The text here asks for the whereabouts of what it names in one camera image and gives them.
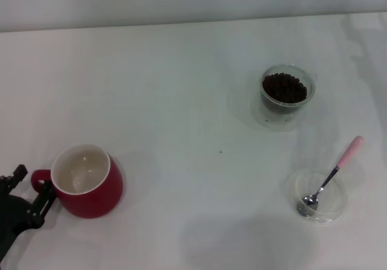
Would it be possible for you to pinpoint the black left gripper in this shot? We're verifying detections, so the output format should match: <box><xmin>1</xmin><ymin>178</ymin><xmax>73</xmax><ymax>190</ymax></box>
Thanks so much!
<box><xmin>0</xmin><ymin>164</ymin><xmax>57</xmax><ymax>256</ymax></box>

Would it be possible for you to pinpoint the red ceramic mug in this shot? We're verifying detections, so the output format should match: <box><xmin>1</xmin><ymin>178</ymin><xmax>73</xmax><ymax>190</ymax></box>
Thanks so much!
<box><xmin>30</xmin><ymin>144</ymin><xmax>124</xmax><ymax>219</ymax></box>

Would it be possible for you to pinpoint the pink-handled metal spoon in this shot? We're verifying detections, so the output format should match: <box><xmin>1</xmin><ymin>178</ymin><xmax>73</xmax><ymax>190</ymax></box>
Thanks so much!
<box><xmin>296</xmin><ymin>135</ymin><xmax>365</xmax><ymax>218</ymax></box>

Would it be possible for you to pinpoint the clear double-walled glass cup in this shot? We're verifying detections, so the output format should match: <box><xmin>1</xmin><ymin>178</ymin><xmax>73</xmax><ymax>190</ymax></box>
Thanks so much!
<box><xmin>252</xmin><ymin>63</ymin><xmax>317</xmax><ymax>131</ymax></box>

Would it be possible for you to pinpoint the coffee beans pile in glass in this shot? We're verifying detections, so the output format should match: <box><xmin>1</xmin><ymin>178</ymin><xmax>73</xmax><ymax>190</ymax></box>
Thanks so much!
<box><xmin>261</xmin><ymin>72</ymin><xmax>308</xmax><ymax>114</ymax></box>

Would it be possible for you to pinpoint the clear shallow glass dish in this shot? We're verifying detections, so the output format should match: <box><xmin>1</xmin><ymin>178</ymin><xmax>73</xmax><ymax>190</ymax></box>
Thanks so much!
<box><xmin>285</xmin><ymin>167</ymin><xmax>349</xmax><ymax>226</ymax></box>

